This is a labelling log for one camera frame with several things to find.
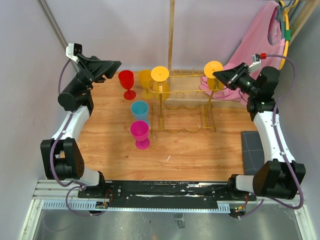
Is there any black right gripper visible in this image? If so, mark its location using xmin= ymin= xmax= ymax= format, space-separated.
xmin=213 ymin=62 xmax=259 ymax=97

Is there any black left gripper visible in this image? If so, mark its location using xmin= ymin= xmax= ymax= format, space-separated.
xmin=69 ymin=53 xmax=122 ymax=94

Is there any yellow plastic wine glass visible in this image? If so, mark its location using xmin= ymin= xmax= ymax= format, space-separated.
xmin=203 ymin=60 xmax=224 ymax=91

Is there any red plastic wine glass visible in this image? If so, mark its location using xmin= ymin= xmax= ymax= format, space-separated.
xmin=118 ymin=70 xmax=136 ymax=100

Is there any blue plastic wine glass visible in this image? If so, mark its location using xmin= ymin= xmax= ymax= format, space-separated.
xmin=130 ymin=100 xmax=150 ymax=125

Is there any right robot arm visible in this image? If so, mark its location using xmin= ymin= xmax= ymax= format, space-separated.
xmin=213 ymin=63 xmax=306 ymax=200

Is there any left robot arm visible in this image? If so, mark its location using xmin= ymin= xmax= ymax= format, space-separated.
xmin=40 ymin=53 xmax=122 ymax=198

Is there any hanging yellow wine glass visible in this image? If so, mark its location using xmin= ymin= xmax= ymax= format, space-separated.
xmin=151 ymin=66 xmax=170 ymax=101

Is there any magenta plastic wine glass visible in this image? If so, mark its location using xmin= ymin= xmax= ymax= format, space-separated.
xmin=130 ymin=120 xmax=150 ymax=150

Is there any pink cloth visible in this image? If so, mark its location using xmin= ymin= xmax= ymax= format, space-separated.
xmin=199 ymin=1 xmax=285 ymax=105

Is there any dark grey mat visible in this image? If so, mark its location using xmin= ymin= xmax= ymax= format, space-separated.
xmin=240 ymin=131 xmax=265 ymax=175

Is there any yellow hanger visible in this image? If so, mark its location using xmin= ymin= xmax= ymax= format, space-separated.
xmin=277 ymin=0 xmax=299 ymax=70

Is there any wooden pole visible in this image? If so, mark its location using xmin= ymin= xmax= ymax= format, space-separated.
xmin=167 ymin=0 xmax=175 ymax=74

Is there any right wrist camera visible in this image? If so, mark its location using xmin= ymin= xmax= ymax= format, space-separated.
xmin=248 ymin=53 xmax=267 ymax=74

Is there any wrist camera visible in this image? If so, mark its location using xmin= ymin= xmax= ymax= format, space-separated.
xmin=65 ymin=43 xmax=83 ymax=62
xmin=248 ymin=53 xmax=267 ymax=74

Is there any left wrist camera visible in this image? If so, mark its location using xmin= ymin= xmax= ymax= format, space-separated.
xmin=65 ymin=43 xmax=83 ymax=62

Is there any gold wire glass rack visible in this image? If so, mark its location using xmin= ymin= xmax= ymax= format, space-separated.
xmin=150 ymin=69 xmax=218 ymax=134

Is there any wooden rack frame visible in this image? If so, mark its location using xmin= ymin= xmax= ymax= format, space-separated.
xmin=288 ymin=0 xmax=320 ymax=46

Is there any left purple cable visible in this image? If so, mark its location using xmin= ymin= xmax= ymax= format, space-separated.
xmin=51 ymin=59 xmax=111 ymax=217

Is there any purple cable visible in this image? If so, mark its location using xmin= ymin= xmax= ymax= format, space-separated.
xmin=234 ymin=53 xmax=305 ymax=221
xmin=51 ymin=59 xmax=111 ymax=217

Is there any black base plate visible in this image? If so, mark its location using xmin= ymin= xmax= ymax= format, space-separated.
xmin=77 ymin=180 xmax=257 ymax=211

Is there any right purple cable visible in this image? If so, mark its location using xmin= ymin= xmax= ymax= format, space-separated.
xmin=234 ymin=53 xmax=305 ymax=221

